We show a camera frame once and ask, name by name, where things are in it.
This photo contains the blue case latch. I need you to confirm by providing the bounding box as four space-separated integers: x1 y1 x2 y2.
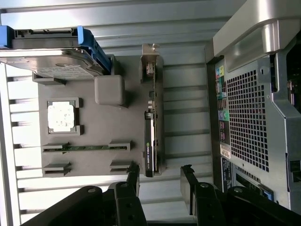
258 185 275 202

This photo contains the green RAM stick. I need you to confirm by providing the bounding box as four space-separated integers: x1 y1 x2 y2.
63 145 111 152

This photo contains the grey plastic parts rack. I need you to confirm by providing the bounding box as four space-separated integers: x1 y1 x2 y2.
32 54 166 179

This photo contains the open black PC case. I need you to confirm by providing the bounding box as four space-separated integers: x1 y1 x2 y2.
204 0 301 212

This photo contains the silver CPU chip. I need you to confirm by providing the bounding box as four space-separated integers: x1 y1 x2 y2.
47 101 77 134

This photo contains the hard disk in blue carrier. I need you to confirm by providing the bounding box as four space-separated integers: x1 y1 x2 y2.
0 25 111 78

